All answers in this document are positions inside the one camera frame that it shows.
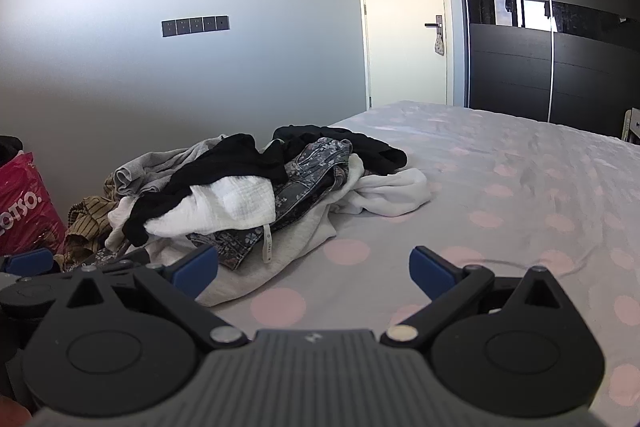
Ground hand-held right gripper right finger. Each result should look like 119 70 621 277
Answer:
380 246 576 353

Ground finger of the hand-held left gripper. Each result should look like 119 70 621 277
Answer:
0 248 56 278

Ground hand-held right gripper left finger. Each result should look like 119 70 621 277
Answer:
65 243 251 351

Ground white gauze shirt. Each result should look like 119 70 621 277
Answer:
145 174 278 264

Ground pink plastic bag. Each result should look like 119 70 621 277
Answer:
0 152 66 258

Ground olive striped garment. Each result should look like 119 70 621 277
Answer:
62 172 123 268

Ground light grey sweatshirt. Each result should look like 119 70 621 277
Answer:
107 202 338 308

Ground long black garment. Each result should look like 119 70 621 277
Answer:
122 133 291 247

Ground dark cloth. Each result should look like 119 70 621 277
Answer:
0 135 25 164

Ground grey floral garment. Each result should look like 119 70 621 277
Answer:
187 137 353 270

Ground black sliding wardrobe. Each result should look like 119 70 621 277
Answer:
450 0 640 140

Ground white shelf unit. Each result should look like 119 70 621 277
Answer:
621 107 640 142

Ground cream door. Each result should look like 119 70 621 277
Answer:
352 0 453 110

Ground dark wall switch panel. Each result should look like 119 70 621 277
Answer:
161 15 230 38

